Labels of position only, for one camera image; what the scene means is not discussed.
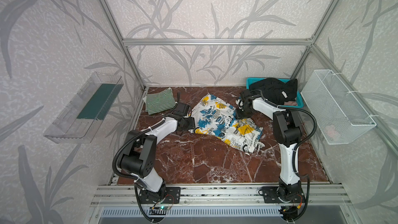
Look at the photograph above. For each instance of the white yellow blue printed garment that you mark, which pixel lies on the white yellow blue printed garment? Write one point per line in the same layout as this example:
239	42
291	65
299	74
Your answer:
215	117

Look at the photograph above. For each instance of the green white striped shirt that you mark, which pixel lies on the green white striped shirt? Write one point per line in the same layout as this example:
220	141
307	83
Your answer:
159	102

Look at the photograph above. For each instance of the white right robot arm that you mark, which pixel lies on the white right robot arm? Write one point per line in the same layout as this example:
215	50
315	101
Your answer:
287	133

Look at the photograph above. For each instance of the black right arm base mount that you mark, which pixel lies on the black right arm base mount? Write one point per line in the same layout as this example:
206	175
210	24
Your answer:
276	195

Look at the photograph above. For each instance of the teal plastic laundry basket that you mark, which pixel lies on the teal plastic laundry basket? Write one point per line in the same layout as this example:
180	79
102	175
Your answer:
299	99

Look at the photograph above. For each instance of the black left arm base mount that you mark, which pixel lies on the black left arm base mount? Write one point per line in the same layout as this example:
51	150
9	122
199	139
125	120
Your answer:
161	194

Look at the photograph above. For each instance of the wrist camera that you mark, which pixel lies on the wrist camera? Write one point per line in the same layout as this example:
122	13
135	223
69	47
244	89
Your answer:
181	110
244	98

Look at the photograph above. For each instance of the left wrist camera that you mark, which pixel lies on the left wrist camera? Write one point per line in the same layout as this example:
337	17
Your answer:
181	110

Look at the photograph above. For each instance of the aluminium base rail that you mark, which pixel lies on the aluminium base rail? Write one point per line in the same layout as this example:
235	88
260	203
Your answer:
212	200

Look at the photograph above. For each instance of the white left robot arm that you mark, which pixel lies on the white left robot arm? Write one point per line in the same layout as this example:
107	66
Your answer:
136	157

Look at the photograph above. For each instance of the aluminium frame crossbar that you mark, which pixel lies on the aluminium frame crossbar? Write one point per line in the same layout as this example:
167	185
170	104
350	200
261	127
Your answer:
217	42

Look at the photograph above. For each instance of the clear plastic wall tray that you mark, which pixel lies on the clear plastic wall tray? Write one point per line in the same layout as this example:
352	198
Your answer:
83	116

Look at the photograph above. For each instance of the black garment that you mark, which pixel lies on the black garment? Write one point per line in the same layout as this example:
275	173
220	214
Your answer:
276	91

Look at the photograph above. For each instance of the white wire mesh basket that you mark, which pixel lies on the white wire mesh basket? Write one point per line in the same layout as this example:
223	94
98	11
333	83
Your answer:
341	118

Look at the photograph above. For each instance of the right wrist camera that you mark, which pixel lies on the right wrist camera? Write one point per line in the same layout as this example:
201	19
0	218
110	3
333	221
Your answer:
244	98

